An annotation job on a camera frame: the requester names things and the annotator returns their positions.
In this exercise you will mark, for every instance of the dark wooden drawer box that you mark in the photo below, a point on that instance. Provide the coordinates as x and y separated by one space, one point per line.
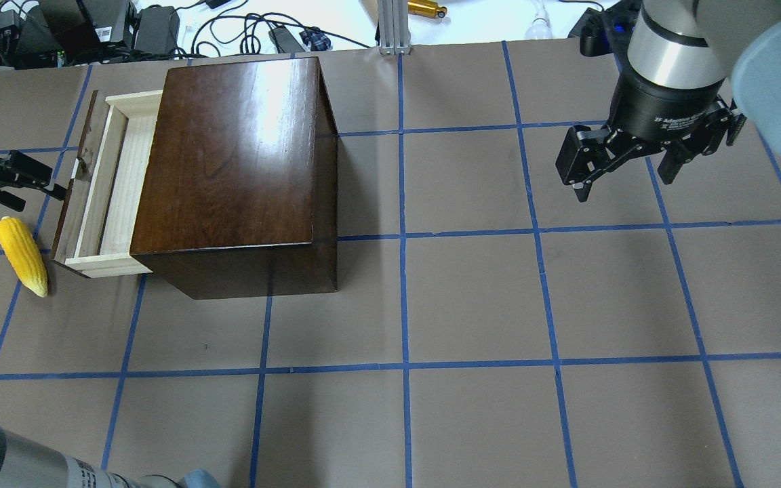
240 195

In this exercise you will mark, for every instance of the black computer equipment stack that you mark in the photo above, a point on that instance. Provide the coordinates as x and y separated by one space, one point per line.
41 34

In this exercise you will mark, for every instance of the black power adapter brick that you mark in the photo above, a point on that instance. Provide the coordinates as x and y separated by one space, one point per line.
284 41

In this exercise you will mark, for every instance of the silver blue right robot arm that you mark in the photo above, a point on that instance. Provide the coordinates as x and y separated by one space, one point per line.
691 74

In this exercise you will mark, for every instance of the yellow toy corn cob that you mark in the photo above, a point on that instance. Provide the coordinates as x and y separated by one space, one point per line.
23 254

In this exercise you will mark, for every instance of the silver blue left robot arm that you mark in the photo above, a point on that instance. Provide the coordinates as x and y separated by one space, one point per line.
25 463

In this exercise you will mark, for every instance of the black laptop power supply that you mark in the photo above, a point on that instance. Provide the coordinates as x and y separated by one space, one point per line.
157 30

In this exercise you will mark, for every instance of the aluminium frame post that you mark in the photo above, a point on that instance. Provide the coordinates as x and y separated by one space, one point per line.
393 28

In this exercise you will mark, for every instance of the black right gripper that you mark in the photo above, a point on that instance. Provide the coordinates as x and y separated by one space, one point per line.
662 108

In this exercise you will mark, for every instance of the gold cylindrical tool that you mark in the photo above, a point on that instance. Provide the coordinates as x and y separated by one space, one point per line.
427 9

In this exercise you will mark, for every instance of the wooden drawer with white handle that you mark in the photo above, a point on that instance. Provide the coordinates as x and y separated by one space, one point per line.
96 224

